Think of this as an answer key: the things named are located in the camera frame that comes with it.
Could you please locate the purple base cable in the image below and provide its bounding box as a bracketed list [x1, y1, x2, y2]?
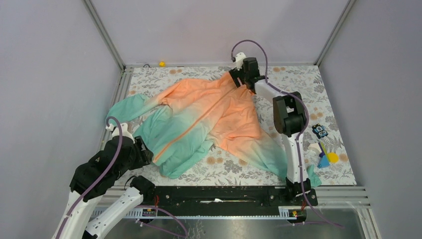
[135, 203, 192, 237]

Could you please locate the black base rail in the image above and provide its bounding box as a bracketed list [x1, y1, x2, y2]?
[143, 186, 318, 217]

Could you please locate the orange and teal jacket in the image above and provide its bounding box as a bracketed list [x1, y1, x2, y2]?
[105, 71, 322, 188]

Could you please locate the right aluminium frame post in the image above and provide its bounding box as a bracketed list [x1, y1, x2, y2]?
[314, 0, 357, 67]

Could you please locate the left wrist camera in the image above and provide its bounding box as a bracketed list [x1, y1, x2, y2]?
[105, 123, 135, 143]

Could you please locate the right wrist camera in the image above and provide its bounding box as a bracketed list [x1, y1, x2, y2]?
[231, 52, 246, 70]

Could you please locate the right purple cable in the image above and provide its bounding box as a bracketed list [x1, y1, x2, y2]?
[230, 39, 345, 229]

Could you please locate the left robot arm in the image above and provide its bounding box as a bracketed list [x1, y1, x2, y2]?
[53, 136, 155, 239]

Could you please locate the white toy piece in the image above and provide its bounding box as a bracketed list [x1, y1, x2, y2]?
[308, 142, 324, 155]

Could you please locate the floral patterned table mat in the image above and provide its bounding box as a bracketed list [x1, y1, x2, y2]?
[105, 65, 358, 187]

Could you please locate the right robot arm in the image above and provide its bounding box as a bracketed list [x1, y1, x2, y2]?
[229, 52, 312, 205]

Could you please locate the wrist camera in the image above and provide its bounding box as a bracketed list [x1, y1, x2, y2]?
[231, 52, 246, 70]
[105, 123, 135, 143]

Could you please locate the blue toy block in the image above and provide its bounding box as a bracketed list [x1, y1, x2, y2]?
[317, 154, 330, 169]

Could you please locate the left aluminium frame post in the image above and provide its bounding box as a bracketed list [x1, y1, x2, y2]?
[82, 0, 125, 71]

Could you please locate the aluminium frame post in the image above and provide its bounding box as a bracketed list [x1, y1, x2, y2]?
[314, 0, 357, 67]
[82, 0, 125, 71]

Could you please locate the blue owl toy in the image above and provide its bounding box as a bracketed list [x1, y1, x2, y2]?
[312, 123, 328, 139]

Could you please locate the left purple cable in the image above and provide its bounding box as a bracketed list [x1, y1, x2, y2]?
[54, 116, 124, 239]

